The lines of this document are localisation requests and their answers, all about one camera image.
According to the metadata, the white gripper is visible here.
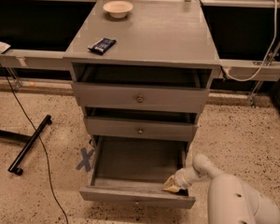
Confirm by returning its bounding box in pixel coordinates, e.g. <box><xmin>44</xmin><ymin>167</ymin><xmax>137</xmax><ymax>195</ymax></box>
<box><xmin>163</xmin><ymin>167</ymin><xmax>198</xmax><ymax>193</ymax></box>

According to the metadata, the grey bottom drawer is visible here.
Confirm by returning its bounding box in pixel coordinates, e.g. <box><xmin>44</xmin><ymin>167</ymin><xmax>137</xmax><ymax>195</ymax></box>
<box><xmin>80</xmin><ymin>136</ymin><xmax>195</xmax><ymax>209</ymax></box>

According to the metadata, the grey drawer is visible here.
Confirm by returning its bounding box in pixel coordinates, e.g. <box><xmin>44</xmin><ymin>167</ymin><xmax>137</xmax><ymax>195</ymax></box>
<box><xmin>80</xmin><ymin>136</ymin><xmax>195</xmax><ymax>209</ymax></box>
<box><xmin>84</xmin><ymin>117</ymin><xmax>198</xmax><ymax>142</ymax></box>
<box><xmin>72</xmin><ymin>82</ymin><xmax>209</xmax><ymax>113</ymax></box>

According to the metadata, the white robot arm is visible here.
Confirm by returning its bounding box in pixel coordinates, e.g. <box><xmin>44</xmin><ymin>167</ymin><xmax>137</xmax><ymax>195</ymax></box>
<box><xmin>163</xmin><ymin>154</ymin><xmax>280</xmax><ymax>224</ymax></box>

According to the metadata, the grey middle drawer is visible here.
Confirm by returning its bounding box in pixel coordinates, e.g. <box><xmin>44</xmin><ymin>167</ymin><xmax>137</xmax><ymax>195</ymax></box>
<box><xmin>84</xmin><ymin>117</ymin><xmax>198</xmax><ymax>142</ymax></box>

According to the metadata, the grey top drawer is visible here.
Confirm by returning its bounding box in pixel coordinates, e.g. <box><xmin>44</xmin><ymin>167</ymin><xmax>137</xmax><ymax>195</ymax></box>
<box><xmin>72</xmin><ymin>82</ymin><xmax>209</xmax><ymax>113</ymax></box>

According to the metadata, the grey drawer cabinet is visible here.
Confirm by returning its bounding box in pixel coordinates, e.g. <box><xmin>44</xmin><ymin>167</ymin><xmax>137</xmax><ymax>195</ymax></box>
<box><xmin>64</xmin><ymin>0</ymin><xmax>220</xmax><ymax>147</ymax></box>

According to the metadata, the blue tape cross mark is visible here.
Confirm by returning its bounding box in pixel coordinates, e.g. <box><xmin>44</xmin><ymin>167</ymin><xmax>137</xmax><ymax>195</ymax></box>
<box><xmin>76</xmin><ymin>148</ymin><xmax>94</xmax><ymax>172</ymax></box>

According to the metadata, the dark blue snack packet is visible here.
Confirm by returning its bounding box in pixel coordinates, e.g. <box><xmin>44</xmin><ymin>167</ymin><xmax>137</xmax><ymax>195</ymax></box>
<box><xmin>88</xmin><ymin>37</ymin><xmax>117</xmax><ymax>55</ymax></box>

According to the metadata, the white ceramic bowl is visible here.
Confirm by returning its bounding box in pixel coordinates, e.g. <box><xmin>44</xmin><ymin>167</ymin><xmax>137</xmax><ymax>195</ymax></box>
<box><xmin>103</xmin><ymin>1</ymin><xmax>133</xmax><ymax>19</ymax></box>

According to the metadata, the black wheeled stand base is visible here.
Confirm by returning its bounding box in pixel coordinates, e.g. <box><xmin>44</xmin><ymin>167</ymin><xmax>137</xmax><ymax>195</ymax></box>
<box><xmin>0</xmin><ymin>115</ymin><xmax>52</xmax><ymax>175</ymax></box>

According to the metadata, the white cable on rail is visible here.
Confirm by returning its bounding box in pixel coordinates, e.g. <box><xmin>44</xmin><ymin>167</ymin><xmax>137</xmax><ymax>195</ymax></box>
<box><xmin>222</xmin><ymin>0</ymin><xmax>279</xmax><ymax>82</ymax></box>

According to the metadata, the grey metal rail frame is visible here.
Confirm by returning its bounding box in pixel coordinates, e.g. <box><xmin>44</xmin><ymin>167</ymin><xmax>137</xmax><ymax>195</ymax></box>
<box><xmin>0</xmin><ymin>0</ymin><xmax>280</xmax><ymax>82</ymax></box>

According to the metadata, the black floor cable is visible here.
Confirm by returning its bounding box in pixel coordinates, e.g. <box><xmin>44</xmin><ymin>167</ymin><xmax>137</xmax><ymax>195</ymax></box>
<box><xmin>0</xmin><ymin>48</ymin><xmax>70</xmax><ymax>224</ymax></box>

